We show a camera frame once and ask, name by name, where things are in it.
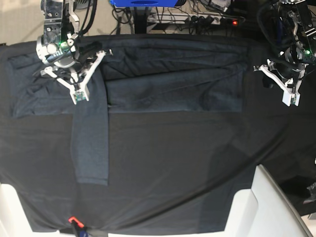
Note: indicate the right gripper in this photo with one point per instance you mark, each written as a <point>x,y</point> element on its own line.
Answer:
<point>73,59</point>

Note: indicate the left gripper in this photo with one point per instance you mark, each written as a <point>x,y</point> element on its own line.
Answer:
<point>282,69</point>

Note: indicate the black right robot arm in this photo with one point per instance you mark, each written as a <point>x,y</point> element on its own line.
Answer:
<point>61,23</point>

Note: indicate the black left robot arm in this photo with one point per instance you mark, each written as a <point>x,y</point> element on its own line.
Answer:
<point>288,27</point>

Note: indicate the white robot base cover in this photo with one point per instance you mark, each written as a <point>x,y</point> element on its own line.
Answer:
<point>264,211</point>

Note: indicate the blue plastic bin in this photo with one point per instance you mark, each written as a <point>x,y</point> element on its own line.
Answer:
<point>147,3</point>

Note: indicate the metal table leg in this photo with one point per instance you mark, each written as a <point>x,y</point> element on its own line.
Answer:
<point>140,17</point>

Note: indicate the white power strip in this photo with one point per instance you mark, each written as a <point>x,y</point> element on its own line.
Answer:
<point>186,18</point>

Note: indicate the red black clamp bottom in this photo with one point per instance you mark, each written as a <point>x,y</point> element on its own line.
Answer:
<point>79,229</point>

